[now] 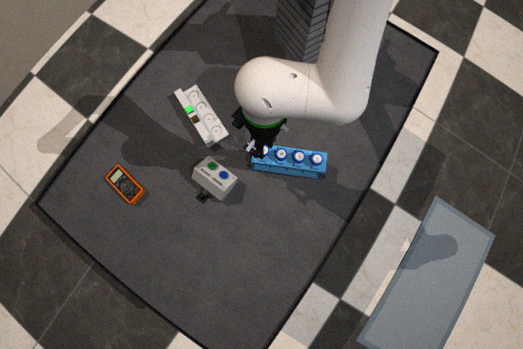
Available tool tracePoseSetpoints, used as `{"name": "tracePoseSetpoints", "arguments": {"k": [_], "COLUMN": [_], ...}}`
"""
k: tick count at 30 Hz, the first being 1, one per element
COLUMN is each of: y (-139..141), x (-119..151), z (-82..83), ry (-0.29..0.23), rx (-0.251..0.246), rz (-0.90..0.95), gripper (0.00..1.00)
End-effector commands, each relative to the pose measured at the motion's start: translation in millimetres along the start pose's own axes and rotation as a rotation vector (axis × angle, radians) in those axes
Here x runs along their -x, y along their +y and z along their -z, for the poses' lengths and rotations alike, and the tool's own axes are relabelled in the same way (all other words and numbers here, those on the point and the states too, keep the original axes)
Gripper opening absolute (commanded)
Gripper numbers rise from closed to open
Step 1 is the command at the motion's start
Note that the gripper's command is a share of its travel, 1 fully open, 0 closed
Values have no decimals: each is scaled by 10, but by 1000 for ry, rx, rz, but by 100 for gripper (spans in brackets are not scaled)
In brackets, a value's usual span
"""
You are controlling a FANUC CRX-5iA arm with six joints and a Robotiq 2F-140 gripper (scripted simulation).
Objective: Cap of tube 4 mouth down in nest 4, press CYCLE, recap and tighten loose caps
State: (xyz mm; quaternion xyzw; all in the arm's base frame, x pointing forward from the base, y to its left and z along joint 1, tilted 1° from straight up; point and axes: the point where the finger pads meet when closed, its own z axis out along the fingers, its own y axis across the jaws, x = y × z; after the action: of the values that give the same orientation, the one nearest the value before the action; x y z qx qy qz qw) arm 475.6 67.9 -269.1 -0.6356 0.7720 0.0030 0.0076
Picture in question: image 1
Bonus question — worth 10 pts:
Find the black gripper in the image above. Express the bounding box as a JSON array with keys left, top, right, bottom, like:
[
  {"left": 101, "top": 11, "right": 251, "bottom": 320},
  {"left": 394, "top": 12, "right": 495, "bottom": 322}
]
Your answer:
[{"left": 243, "top": 131, "right": 279, "bottom": 159}]

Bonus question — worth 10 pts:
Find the white button panel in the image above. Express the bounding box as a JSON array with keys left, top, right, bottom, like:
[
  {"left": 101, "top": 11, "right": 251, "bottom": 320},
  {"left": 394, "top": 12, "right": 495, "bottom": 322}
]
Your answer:
[{"left": 192, "top": 156, "right": 238, "bottom": 204}]

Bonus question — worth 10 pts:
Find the black table edge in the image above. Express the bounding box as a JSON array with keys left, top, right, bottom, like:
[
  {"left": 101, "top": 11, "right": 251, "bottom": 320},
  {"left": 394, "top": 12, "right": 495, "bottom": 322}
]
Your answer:
[{"left": 34, "top": 0, "right": 439, "bottom": 349}]

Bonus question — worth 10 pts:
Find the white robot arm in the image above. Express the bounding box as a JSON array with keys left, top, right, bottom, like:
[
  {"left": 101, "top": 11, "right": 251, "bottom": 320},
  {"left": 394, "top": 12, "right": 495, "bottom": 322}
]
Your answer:
[{"left": 231, "top": 0, "right": 394, "bottom": 137}]

